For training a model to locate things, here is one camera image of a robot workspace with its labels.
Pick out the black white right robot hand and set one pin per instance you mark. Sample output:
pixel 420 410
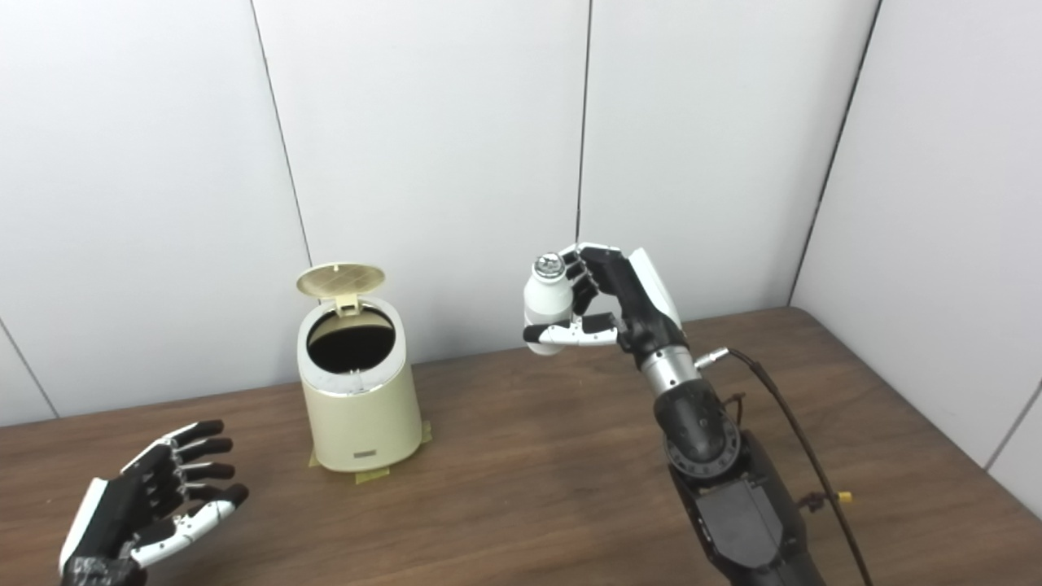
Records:
pixel 631 297

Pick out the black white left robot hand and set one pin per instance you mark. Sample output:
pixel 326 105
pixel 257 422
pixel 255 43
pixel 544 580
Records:
pixel 114 513

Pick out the small white plastic bottle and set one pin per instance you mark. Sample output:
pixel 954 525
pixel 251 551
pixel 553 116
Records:
pixel 547 297

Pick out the cream round bin lid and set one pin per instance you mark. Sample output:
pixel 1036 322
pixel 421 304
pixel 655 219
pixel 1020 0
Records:
pixel 340 279

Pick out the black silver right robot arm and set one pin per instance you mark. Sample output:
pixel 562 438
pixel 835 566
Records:
pixel 733 505

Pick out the cream-colored round bin body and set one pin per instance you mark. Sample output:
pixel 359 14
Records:
pixel 362 423

